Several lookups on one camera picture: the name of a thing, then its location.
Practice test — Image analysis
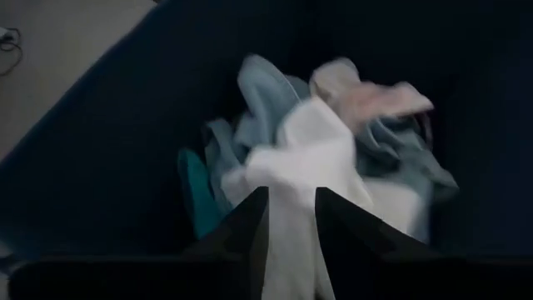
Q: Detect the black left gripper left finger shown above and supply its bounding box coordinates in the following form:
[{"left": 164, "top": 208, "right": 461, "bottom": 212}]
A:
[{"left": 7, "top": 185, "right": 271, "bottom": 300}]

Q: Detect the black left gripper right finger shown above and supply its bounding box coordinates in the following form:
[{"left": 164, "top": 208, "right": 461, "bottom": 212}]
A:
[{"left": 315, "top": 186, "right": 533, "bottom": 300}]

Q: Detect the teal sock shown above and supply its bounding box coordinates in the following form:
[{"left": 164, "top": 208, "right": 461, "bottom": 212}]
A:
[{"left": 177, "top": 147, "right": 228, "bottom": 241}]

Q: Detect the white garment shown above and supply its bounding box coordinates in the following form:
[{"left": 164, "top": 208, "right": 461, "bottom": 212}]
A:
[{"left": 220, "top": 97, "right": 430, "bottom": 300}]

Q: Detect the light blue denim garment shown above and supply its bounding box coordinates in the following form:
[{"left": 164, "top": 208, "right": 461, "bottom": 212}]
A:
[{"left": 203, "top": 53, "right": 459, "bottom": 218}]

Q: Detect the pale pink garment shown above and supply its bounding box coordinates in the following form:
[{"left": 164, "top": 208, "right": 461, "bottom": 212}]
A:
[{"left": 310, "top": 57, "right": 435, "bottom": 130}]

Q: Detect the navy white striped basket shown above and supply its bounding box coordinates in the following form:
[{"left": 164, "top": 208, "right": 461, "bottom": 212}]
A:
[{"left": 0, "top": 0, "right": 533, "bottom": 276}]

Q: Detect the coiled black cable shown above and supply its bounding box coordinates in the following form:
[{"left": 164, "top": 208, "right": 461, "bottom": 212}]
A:
[{"left": 0, "top": 27, "right": 24, "bottom": 78}]

